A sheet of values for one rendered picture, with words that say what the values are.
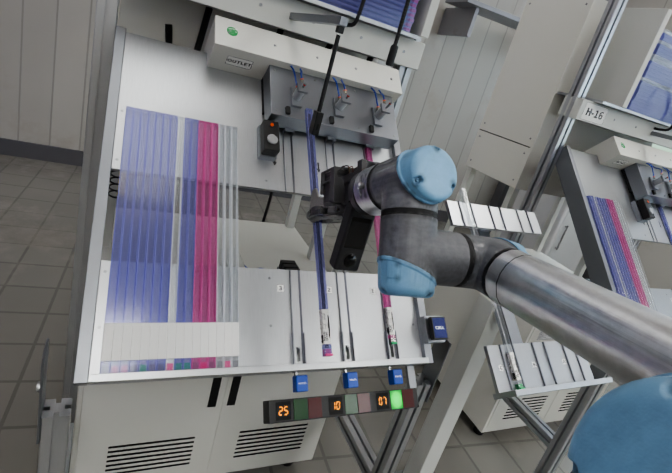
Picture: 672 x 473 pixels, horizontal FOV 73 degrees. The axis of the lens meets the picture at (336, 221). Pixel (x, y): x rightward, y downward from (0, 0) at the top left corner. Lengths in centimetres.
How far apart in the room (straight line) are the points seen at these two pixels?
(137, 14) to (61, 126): 281
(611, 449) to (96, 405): 116
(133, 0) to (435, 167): 90
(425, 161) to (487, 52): 421
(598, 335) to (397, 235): 24
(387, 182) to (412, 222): 7
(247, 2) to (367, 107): 37
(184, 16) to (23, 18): 275
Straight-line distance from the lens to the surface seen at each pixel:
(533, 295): 56
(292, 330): 92
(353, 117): 113
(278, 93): 107
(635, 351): 48
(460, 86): 465
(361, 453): 139
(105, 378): 83
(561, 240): 427
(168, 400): 132
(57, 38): 393
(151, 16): 127
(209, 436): 145
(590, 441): 31
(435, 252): 58
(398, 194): 58
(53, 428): 93
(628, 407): 30
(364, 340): 99
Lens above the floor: 128
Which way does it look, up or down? 19 degrees down
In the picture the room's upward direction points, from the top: 16 degrees clockwise
